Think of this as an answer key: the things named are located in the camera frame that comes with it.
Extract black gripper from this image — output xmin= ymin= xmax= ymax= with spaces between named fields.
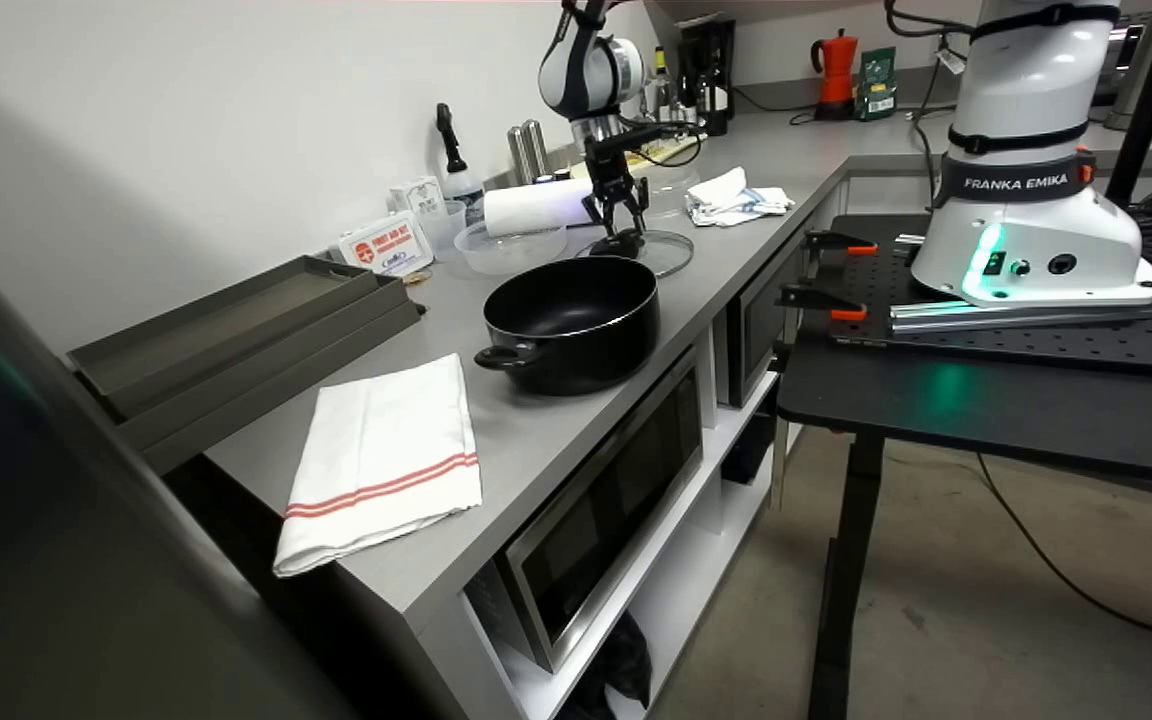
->
xmin=585 ymin=124 xmax=662 ymax=249

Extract glass pot lid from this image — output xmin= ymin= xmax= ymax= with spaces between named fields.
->
xmin=591 ymin=227 xmax=697 ymax=279

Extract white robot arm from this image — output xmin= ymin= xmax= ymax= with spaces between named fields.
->
xmin=534 ymin=0 xmax=1152 ymax=304

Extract black cooking pot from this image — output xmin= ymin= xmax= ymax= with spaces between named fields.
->
xmin=477 ymin=257 xmax=658 ymax=397

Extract red moka pot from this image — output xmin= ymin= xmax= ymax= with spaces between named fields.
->
xmin=808 ymin=30 xmax=857 ymax=120

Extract clear plastic bowl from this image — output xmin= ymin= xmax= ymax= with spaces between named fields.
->
xmin=451 ymin=223 xmax=594 ymax=277

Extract blue striped white towel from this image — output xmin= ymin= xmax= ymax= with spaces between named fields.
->
xmin=684 ymin=170 xmax=795 ymax=227

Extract white paper towel roll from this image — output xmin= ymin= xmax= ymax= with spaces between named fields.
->
xmin=483 ymin=180 xmax=589 ymax=238

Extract right steel shaker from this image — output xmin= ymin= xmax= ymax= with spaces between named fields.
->
xmin=522 ymin=120 xmax=552 ymax=180

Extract steel shaker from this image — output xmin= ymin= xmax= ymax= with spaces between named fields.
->
xmin=506 ymin=124 xmax=533 ymax=184
xmin=522 ymin=120 xmax=552 ymax=180

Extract left steel shaker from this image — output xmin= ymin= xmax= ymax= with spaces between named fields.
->
xmin=506 ymin=124 xmax=533 ymax=184

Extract black-top spray bottle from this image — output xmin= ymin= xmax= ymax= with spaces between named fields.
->
xmin=436 ymin=106 xmax=483 ymax=223

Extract small white carton box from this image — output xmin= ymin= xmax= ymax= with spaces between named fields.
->
xmin=388 ymin=177 xmax=446 ymax=223

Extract red white first aid box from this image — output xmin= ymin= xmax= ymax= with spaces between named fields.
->
xmin=340 ymin=211 xmax=431 ymax=277

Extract upper orange black clamp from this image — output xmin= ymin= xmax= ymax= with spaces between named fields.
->
xmin=808 ymin=233 xmax=880 ymax=257

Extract orange black clamp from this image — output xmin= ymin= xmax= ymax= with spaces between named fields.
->
xmin=808 ymin=233 xmax=880 ymax=257
xmin=781 ymin=289 xmax=866 ymax=325

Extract lower orange black clamp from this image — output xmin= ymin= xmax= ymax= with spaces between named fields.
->
xmin=781 ymin=289 xmax=866 ymax=325

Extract red striped white towel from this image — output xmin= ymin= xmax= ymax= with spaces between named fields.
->
xmin=270 ymin=353 xmax=483 ymax=582

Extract built-in microwave oven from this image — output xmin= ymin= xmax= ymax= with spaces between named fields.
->
xmin=498 ymin=355 xmax=701 ymax=669

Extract dark grey stacked trays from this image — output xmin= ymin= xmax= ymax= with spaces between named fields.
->
xmin=73 ymin=257 xmax=425 ymax=471

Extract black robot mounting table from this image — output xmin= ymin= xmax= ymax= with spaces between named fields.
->
xmin=775 ymin=216 xmax=1152 ymax=720

